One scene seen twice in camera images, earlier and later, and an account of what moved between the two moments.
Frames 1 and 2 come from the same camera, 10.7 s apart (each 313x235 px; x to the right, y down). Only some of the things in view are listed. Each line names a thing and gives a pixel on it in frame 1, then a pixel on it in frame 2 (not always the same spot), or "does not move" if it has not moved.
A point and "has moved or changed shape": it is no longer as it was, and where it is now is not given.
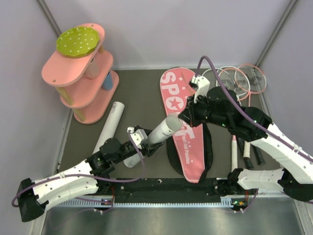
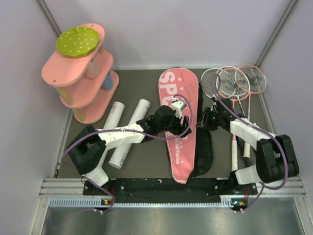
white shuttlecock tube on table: (110, 127) does not move
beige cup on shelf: (93, 70) does not move
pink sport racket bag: (190, 149) has moved or changed shape
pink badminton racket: (250, 79) does not move
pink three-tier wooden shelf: (86, 84) does not move
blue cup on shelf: (108, 83) does not move
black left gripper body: (128, 151) to (173, 125)
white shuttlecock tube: (158, 132) to (139, 114)
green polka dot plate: (78, 41) does not move
